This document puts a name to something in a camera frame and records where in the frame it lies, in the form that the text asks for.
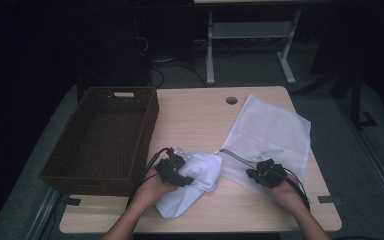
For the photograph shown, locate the person's left hand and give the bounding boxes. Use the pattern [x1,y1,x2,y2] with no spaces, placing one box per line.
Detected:
[132,167,180,210]

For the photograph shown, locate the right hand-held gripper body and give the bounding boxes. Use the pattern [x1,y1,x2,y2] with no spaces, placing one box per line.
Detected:
[252,147,288,190]

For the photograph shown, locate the hand-held gripper cable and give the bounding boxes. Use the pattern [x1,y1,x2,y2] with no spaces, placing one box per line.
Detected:
[127,147,174,208]
[279,167,312,212]

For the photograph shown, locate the right hand-held gripper cable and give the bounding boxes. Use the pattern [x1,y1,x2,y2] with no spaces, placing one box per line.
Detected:
[279,167,312,212]

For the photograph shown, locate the person's right hand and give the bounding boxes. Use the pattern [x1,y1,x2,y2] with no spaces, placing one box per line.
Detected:
[262,181,310,216]

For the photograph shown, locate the aluminium floor rail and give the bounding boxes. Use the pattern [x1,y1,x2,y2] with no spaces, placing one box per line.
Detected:
[335,99,384,225]
[24,187,63,240]

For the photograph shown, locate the black floor cables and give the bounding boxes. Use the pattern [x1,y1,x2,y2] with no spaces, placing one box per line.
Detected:
[133,35,208,90]

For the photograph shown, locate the black metal stand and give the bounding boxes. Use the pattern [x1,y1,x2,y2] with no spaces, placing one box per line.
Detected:
[342,66,379,130]

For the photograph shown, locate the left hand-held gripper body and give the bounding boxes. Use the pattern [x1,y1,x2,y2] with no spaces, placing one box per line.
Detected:
[154,145,192,188]

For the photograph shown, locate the white metal table frame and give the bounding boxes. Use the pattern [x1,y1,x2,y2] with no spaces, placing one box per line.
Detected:
[205,8,303,86]

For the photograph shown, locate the brown woven basket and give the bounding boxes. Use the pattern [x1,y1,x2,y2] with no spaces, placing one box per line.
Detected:
[39,86,160,198]

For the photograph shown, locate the left hand-held gripper cable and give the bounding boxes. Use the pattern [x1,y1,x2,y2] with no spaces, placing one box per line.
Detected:
[127,147,174,208]

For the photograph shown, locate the white cloth garment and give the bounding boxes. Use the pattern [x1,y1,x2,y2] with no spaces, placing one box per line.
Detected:
[154,152,224,220]

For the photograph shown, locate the white mesh laundry bag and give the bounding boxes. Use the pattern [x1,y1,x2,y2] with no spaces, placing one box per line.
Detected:
[217,93,312,198]

